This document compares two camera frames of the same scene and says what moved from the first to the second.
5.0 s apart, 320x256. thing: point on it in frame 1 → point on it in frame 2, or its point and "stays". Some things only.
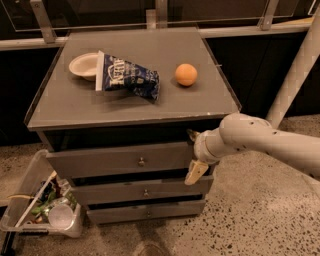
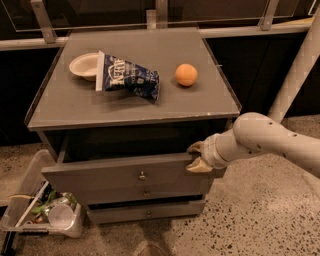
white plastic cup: x=61 y=217 stays
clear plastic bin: x=43 y=202 stays
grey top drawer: x=168 y=156 → x=153 y=171
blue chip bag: x=116 y=74 stays
